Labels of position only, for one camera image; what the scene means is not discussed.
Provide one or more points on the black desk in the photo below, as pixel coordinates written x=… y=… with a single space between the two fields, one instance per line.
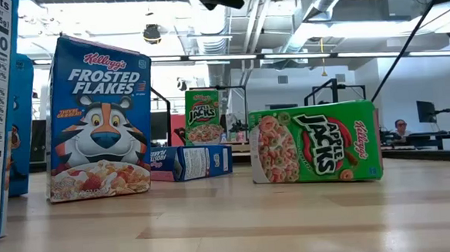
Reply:
x=434 y=134

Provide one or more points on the black ceiling dome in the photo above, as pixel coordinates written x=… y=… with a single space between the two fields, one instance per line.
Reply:
x=152 y=34

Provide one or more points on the red board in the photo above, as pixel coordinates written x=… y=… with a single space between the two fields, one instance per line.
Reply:
x=178 y=124

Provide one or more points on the Apple Jacks cereal box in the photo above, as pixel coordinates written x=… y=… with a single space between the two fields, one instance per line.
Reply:
x=314 y=144
x=202 y=115

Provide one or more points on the wooden shelf black legs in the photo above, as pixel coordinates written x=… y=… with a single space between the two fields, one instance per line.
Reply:
x=334 y=91

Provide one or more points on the ceiling light strip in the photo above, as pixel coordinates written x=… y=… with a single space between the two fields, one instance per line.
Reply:
x=221 y=57
x=437 y=53
x=371 y=54
x=296 y=56

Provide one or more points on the Frosted Flakes cereal box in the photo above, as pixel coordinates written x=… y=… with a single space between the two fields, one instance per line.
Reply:
x=100 y=109
x=196 y=162

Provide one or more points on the person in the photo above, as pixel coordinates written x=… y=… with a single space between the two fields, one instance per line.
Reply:
x=402 y=128

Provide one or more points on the black monitor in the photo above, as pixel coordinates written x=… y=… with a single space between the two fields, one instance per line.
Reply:
x=426 y=111
x=159 y=125

